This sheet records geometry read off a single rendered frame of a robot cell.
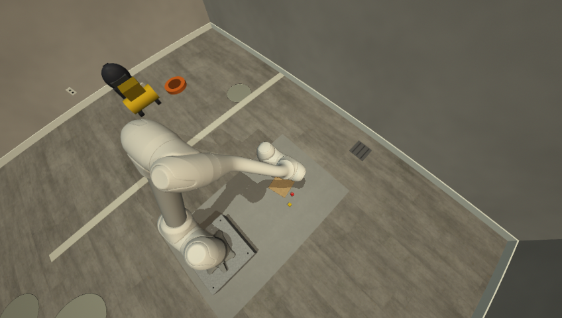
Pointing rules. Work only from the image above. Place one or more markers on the tan square mat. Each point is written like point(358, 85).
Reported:
point(281, 186)

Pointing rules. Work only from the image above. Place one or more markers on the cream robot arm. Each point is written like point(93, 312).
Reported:
point(173, 166)

